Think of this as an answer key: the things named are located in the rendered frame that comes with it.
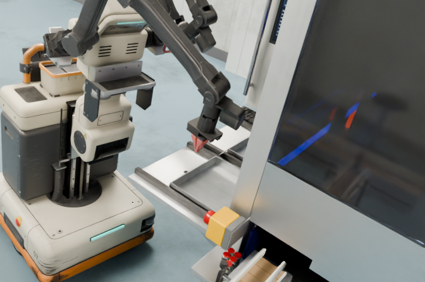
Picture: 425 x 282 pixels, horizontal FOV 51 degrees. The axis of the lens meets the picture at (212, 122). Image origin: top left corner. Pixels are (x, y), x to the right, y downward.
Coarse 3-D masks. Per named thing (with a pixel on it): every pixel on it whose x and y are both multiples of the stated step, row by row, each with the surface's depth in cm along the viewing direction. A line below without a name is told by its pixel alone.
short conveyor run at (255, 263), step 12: (252, 252) 122; (264, 252) 119; (240, 264) 117; (252, 264) 114; (264, 264) 120; (228, 276) 113; (240, 276) 110; (252, 276) 115; (264, 276) 116; (276, 276) 113; (288, 276) 117
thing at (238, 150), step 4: (244, 140) 180; (248, 140) 184; (236, 144) 175; (240, 144) 179; (244, 144) 182; (228, 148) 172; (232, 148) 174; (236, 148) 177; (240, 148) 180; (244, 148) 181; (228, 152) 172; (232, 152) 171; (236, 152) 170; (240, 152) 177; (244, 152) 178; (236, 156) 170; (240, 156) 169
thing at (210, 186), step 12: (216, 156) 165; (204, 168) 161; (216, 168) 164; (228, 168) 163; (180, 180) 150; (192, 180) 154; (204, 180) 156; (216, 180) 157; (228, 180) 159; (180, 192) 144; (192, 192) 148; (204, 192) 150; (216, 192) 151; (228, 192) 152; (204, 204) 139; (216, 204) 146; (228, 204) 147
